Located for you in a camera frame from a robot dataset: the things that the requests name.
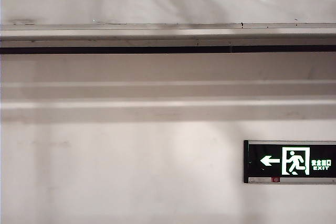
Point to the green exit sign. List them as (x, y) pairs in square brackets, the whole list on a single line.
[(288, 161)]

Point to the aluminium whiteboard tray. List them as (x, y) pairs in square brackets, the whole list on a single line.
[(157, 37)]

